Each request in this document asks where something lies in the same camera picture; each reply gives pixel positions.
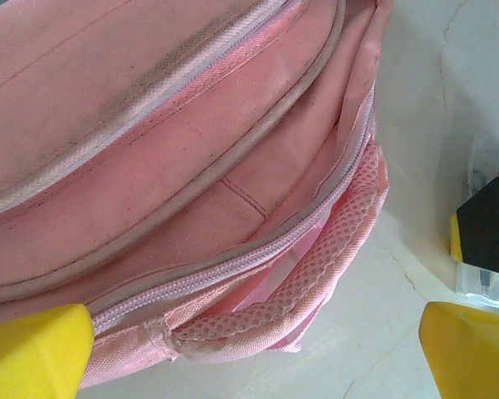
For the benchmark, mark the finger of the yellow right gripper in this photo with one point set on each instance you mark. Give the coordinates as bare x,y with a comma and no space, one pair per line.
490,224

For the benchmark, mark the pink backpack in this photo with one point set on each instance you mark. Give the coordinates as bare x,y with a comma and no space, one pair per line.
149,124

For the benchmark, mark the clear plastic packet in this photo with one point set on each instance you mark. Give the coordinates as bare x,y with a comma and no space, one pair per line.
482,287

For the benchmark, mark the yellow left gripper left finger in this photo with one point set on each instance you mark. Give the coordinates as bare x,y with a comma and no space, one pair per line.
33,353

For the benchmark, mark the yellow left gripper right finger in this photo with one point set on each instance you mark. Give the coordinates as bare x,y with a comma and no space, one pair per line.
474,357

